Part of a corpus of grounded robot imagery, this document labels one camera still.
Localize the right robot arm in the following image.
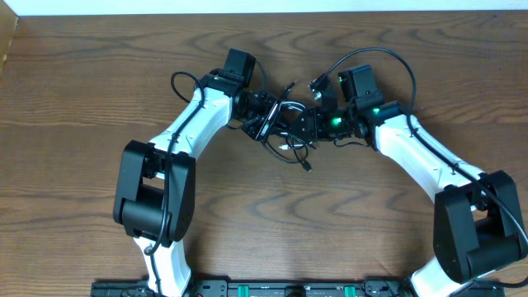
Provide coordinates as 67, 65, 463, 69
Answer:
293, 65, 527, 296

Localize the short black usb cable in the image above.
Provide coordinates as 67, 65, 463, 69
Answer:
271, 81, 309, 137

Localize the white usb cable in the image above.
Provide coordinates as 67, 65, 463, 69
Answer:
276, 101, 309, 150

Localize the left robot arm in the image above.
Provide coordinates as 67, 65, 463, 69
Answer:
113, 49, 276, 296

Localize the long black usb cable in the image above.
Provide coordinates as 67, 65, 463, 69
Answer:
259, 135, 314, 172

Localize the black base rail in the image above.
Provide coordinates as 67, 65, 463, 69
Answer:
90, 278, 507, 297

